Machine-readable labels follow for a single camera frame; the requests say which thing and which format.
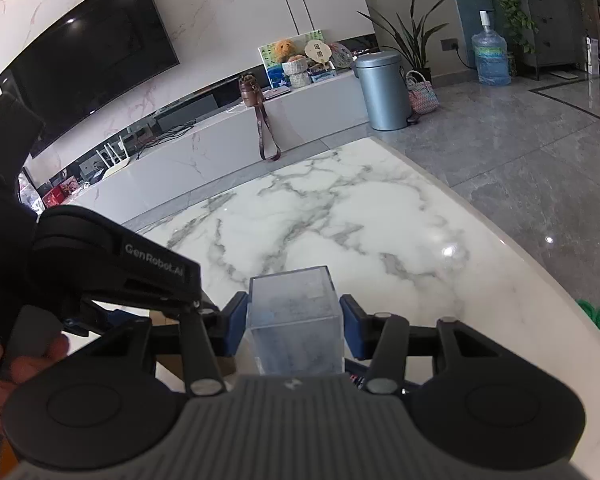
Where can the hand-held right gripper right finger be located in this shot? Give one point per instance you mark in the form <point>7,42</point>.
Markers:
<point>350,322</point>

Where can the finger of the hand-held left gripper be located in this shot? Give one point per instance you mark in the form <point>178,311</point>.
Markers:
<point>97,316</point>

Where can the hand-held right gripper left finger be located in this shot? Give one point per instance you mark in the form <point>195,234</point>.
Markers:
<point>237,320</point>

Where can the clear plastic box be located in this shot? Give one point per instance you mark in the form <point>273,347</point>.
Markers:
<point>295,330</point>

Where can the person's left hand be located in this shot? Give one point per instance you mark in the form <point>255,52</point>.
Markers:
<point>40,357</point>

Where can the red boxes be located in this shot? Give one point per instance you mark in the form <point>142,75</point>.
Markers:
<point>60,192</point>

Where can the white router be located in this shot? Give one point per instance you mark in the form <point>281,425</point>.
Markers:
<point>112,156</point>

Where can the white marble television cabinet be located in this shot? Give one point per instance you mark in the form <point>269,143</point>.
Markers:
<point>205,155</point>

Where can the black electronic box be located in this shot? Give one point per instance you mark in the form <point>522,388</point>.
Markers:
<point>185,112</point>

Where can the black flat television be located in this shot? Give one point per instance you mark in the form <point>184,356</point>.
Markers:
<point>90,55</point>

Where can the pink notebook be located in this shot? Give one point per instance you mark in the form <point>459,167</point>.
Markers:
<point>276,93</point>

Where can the colourful painting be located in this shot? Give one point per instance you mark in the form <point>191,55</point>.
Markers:
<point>275,72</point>

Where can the grey metal trash can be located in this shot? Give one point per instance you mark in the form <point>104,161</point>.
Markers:
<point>382,90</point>

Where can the woven basket bag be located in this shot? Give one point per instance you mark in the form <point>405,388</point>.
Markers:
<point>422,95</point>

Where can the knitted mushroom figure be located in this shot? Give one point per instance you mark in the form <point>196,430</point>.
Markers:
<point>296,72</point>

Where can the brown plush toy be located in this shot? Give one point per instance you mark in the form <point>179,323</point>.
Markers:
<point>284,50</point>

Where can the patterned round hand fan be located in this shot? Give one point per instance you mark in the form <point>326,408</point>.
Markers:
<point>341,55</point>

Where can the round paper hand fan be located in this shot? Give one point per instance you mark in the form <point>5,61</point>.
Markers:
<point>317,52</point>

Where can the long-leaved potted plant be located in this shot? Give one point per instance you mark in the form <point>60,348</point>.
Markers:
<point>412,45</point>

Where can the blue water jug with pump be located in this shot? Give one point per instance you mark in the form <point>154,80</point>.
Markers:
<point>491,57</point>

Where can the tall white box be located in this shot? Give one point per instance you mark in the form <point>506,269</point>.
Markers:
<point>592,55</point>

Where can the grey drawer cabinet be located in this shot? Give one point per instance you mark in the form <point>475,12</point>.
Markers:
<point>550,20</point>

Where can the wall socket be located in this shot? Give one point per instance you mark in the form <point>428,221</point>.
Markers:
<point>450,44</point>

